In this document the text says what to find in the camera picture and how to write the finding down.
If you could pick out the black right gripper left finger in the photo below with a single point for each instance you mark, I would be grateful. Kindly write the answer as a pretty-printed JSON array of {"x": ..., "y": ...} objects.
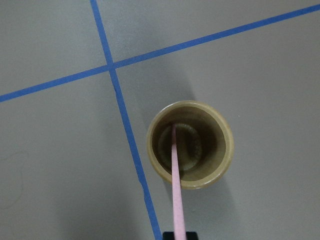
[{"x": 168, "y": 235}]

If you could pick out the yellow-brown cup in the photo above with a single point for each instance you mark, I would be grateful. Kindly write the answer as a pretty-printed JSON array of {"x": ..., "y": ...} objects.
[{"x": 205, "y": 143}]

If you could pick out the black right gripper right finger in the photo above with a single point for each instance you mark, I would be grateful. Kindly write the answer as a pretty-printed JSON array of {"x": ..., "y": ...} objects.
[{"x": 191, "y": 235}]

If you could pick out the pink chopstick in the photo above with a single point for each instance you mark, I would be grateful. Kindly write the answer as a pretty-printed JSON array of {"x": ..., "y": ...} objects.
[{"x": 177, "y": 203}]

